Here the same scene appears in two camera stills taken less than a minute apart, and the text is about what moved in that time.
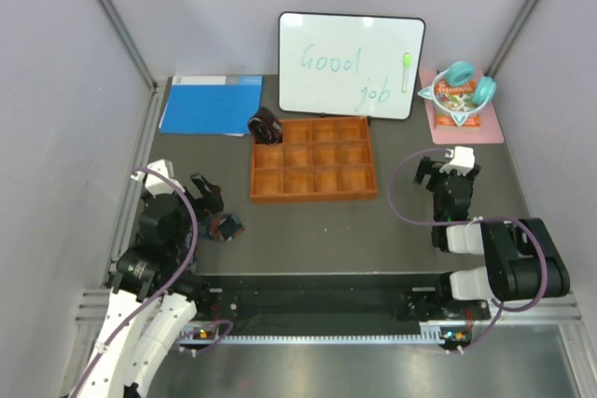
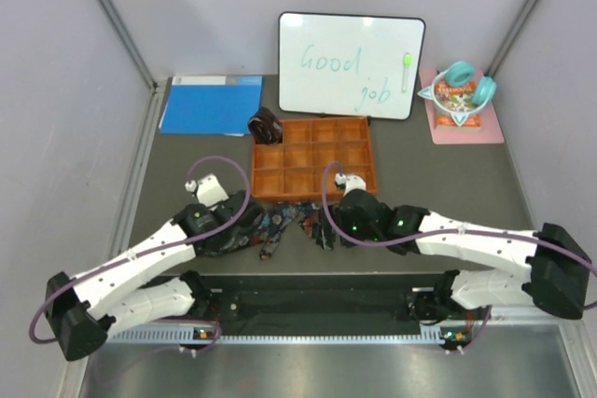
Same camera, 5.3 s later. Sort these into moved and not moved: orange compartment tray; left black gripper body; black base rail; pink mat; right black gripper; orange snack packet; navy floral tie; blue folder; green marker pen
Moved: right black gripper; navy floral tie; left black gripper body
Not moved: orange compartment tray; blue folder; orange snack packet; pink mat; black base rail; green marker pen
